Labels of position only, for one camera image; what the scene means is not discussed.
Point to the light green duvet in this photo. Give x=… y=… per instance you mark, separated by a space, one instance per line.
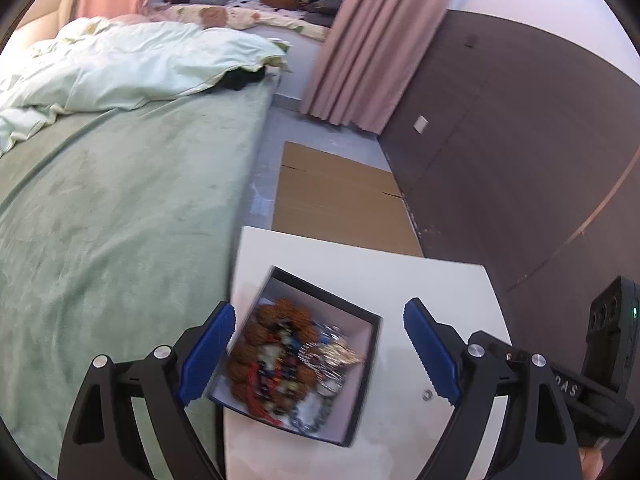
x=95 y=64

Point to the black garment on bed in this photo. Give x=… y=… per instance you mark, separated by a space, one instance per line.
x=238 y=79

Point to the floral patterned quilt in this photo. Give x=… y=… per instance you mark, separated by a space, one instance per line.
x=237 y=17

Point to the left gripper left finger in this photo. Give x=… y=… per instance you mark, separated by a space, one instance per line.
x=198 y=351

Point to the bed with green sheet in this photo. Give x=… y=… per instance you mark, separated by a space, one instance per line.
x=118 y=232

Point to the black jewelry box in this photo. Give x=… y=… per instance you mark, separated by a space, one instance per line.
x=300 y=361

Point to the white wall switch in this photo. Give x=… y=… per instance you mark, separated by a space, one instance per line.
x=420 y=124

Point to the right hand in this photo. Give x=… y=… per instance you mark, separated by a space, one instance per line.
x=592 y=463

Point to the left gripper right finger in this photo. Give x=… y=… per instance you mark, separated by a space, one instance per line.
x=439 y=348

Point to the brown cardboard sheet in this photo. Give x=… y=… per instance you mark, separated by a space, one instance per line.
x=328 y=197

